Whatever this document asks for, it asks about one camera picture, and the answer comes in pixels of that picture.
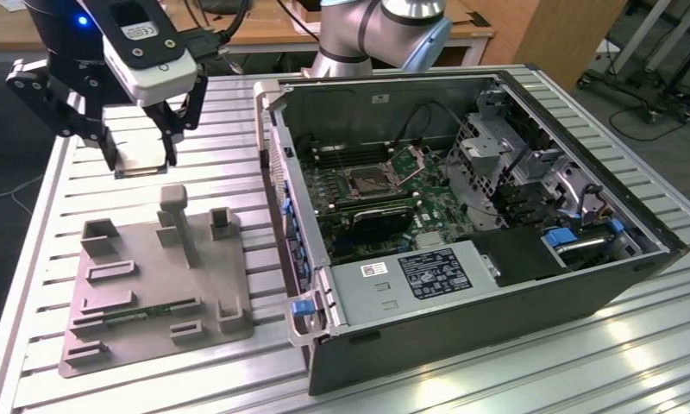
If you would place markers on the wooden cabinet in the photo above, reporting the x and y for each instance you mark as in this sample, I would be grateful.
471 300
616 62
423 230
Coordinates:
564 34

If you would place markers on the small blue clip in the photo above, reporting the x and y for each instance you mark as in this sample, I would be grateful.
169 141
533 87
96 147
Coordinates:
616 227

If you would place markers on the grey power supply unit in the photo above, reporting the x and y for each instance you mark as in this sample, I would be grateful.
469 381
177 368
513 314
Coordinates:
380 302

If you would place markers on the black open PC case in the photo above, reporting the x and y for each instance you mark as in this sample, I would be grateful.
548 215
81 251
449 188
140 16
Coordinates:
437 353

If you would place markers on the black round monitor foot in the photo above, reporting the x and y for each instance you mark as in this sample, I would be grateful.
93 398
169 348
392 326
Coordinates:
212 4

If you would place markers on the silver square CPU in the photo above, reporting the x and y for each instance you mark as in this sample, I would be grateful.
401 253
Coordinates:
140 159

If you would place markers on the silver chipset heatsink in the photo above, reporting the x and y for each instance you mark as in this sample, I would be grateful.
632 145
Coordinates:
440 239

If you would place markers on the green motherboard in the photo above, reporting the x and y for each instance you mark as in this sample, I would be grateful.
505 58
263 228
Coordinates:
437 211

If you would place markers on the large blue disk clip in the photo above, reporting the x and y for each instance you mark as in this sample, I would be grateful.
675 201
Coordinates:
559 239

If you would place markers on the green RAM stick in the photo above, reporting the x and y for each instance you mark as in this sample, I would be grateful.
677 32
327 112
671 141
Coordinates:
140 312

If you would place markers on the black plastic shroud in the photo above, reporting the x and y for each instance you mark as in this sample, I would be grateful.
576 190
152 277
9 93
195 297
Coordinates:
517 254

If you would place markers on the white metal frame trolley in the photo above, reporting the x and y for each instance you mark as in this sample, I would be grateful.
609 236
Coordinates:
633 34

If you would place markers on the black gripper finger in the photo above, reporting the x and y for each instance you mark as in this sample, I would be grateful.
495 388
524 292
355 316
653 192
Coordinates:
40 99
195 103

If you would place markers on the wooden desk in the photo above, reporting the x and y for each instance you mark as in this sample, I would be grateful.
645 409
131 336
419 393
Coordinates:
465 32

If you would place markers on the silver metal drive cage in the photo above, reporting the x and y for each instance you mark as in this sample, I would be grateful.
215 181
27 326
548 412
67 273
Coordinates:
483 151

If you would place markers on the black RAM slot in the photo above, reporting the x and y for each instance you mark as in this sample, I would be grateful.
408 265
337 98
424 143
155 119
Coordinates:
365 162
364 157
363 147
364 152

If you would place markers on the blue case latch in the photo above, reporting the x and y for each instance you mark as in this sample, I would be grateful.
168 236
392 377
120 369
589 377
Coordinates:
301 308

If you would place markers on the graphics card with black cooler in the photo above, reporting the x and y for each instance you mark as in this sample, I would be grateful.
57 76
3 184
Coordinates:
380 220

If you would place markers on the CPU socket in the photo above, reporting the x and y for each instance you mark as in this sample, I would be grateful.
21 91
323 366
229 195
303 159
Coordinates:
371 183

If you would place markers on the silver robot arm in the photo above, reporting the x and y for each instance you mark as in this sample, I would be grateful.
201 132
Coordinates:
345 34

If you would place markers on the grey plastic parts rack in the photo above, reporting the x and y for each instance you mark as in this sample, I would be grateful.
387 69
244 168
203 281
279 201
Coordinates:
167 276

